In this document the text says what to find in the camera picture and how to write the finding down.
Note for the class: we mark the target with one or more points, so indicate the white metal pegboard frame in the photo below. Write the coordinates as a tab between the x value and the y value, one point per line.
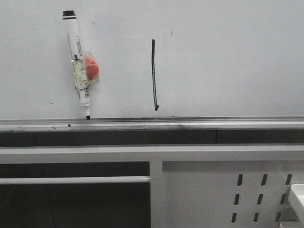
226	186

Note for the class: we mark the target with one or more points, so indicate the aluminium whiteboard tray rail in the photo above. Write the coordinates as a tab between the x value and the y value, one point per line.
153	123

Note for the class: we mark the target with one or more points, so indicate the red magnet taped to marker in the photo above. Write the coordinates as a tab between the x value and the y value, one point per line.
92	68

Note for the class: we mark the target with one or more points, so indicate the white plastic bin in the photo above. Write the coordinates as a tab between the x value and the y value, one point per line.
297	197

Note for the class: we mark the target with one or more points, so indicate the white whiteboard marker pen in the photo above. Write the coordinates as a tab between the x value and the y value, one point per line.
77	60

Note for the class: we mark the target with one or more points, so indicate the white whiteboard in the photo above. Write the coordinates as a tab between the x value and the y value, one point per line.
157	58

